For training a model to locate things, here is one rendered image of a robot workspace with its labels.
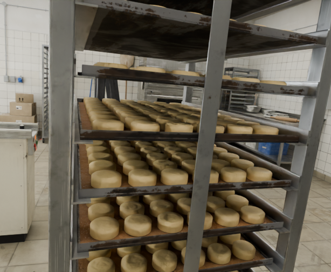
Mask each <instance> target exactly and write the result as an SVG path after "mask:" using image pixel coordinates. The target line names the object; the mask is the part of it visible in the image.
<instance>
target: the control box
mask: <svg viewBox="0 0 331 272"><path fill-rule="evenodd" d="M37 134H38V132H37V131H33V132H32V138H28V139H27V141H28V155H33V154H34V152H35V147H34V144H36V141H38V136H37ZM35 136H36V139H35ZM33 138H34V142H33ZM37 147H38V144H37V145H36V149H37Z"/></svg>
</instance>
